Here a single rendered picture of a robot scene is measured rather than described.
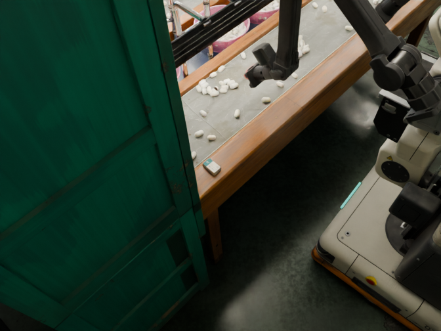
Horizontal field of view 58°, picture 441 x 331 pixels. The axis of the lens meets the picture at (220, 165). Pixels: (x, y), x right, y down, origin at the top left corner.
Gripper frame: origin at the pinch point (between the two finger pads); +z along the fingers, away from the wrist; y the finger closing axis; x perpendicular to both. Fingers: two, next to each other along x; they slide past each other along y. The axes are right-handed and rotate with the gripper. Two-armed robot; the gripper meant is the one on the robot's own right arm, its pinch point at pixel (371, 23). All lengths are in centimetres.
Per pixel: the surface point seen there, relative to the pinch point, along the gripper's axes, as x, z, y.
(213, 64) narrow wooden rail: -34, 43, 34
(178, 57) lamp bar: -37, 11, 63
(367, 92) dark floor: 37, 93, -68
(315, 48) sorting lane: -7.5, 32.6, -3.5
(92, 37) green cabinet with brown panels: -33, -46, 104
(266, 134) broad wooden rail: 3, 25, 51
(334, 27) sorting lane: -8.8, 33.3, -21.3
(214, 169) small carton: -2, 25, 76
